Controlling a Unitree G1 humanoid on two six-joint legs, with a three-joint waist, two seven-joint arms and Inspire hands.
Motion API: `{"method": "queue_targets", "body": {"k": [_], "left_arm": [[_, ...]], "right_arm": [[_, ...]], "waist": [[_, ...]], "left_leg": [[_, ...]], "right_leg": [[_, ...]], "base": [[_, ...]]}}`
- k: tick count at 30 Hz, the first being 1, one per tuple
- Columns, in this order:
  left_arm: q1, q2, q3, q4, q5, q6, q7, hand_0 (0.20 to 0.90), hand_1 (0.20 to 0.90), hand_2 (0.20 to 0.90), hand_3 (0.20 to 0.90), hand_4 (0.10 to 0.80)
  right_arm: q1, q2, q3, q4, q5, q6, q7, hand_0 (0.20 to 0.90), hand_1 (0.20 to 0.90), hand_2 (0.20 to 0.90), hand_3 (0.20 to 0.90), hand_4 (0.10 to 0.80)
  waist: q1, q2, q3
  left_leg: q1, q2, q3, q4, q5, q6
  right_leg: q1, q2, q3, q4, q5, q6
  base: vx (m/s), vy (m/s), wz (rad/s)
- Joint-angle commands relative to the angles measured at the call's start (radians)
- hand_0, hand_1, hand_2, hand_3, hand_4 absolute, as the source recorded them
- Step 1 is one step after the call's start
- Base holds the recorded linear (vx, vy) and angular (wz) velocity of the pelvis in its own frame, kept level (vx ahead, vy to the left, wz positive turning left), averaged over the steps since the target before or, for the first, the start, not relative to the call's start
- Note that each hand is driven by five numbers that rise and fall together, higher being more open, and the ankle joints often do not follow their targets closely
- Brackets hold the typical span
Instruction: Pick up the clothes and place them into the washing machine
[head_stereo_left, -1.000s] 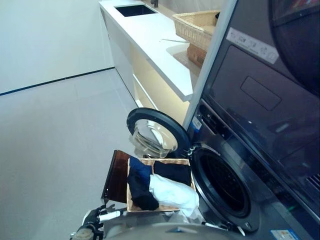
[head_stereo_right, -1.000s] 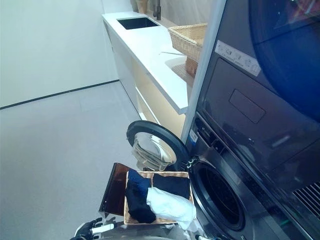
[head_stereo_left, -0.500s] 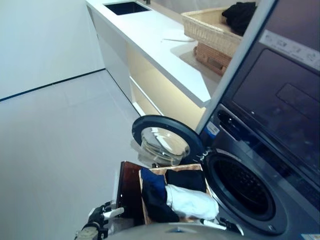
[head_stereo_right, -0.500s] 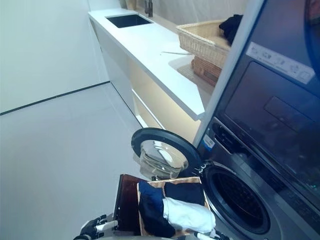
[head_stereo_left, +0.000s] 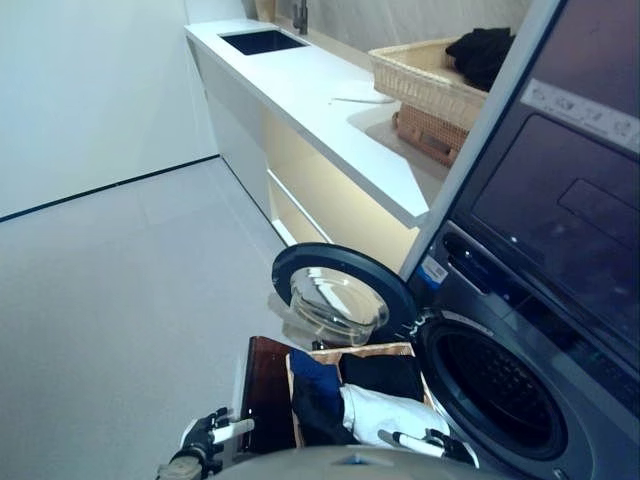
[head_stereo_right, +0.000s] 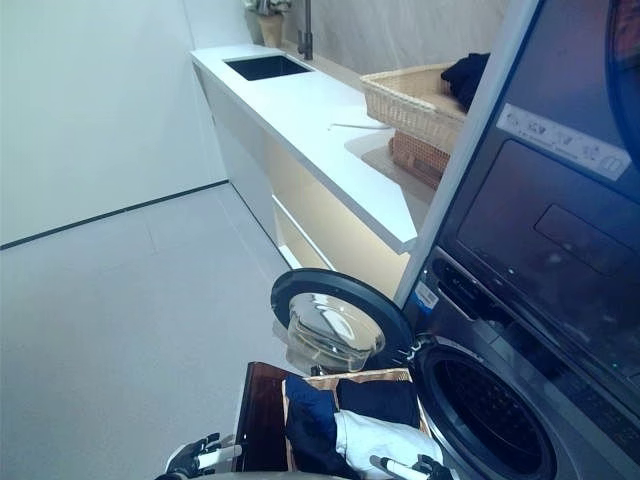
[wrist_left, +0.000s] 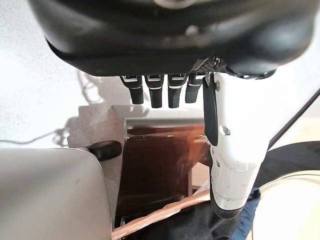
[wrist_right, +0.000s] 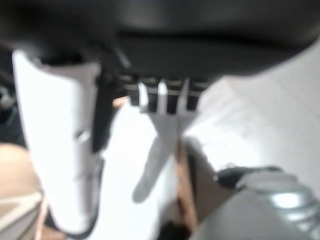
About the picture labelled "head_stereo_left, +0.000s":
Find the blue barcode sticker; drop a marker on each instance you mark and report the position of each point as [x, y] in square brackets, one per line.
[434, 271]

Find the white counter cabinet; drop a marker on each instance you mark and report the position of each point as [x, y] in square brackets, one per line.
[300, 90]

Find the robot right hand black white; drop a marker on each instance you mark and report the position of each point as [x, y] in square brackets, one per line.
[445, 444]

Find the dark tall faucet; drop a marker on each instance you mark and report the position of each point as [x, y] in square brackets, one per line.
[300, 17]

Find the light wicker basket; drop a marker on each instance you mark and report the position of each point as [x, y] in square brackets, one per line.
[415, 80]

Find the small brown wicker basket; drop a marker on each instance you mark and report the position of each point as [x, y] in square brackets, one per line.
[425, 132]

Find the round glass washing machine door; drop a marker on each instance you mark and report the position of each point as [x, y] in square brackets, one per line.
[360, 265]

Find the robot grey torso and legs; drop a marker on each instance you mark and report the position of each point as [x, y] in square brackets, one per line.
[325, 465]

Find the black inset sink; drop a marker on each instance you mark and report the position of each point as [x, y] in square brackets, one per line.
[262, 42]

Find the black cloth in light basket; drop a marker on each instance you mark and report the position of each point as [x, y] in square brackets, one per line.
[482, 55]

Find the dark brown tray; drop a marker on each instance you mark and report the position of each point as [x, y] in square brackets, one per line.
[265, 395]

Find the navy blue garment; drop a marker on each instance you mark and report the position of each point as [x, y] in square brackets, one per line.
[315, 390]

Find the white garment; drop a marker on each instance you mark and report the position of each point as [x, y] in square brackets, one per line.
[390, 412]

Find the thin white stick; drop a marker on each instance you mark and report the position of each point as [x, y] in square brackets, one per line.
[360, 100]

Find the robot left hand black white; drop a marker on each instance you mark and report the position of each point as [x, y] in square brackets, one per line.
[200, 435]

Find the black garment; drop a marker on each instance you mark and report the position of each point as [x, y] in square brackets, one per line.
[380, 375]

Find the white pictogram sticker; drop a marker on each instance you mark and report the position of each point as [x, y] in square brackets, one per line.
[575, 107]

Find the brown wicker laundry basket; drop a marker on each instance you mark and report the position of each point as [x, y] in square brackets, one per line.
[350, 351]

